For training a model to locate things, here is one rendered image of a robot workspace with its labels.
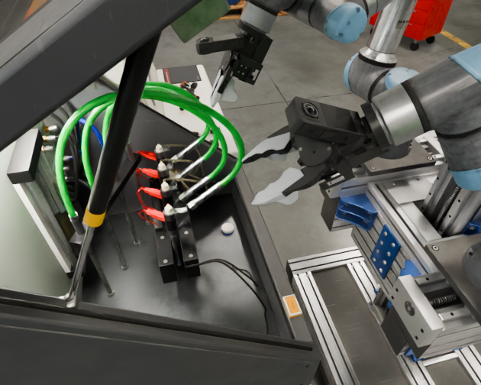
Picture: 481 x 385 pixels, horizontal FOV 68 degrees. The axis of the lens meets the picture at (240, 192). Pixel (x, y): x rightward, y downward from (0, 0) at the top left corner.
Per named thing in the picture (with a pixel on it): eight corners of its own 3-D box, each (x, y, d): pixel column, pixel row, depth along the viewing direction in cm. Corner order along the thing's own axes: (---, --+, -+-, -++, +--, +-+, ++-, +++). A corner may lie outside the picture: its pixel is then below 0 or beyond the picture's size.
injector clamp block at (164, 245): (202, 289, 101) (198, 257, 91) (167, 297, 99) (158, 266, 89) (185, 205, 125) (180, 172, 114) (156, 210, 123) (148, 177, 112)
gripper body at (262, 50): (252, 88, 88) (276, 40, 82) (221, 75, 84) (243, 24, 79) (246, 79, 94) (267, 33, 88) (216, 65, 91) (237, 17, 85)
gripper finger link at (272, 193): (275, 226, 57) (321, 189, 55) (256, 215, 52) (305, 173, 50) (266, 212, 59) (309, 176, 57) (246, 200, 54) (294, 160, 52)
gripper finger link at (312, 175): (291, 204, 51) (340, 163, 50) (286, 200, 50) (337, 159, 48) (276, 182, 54) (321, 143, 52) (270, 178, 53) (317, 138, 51)
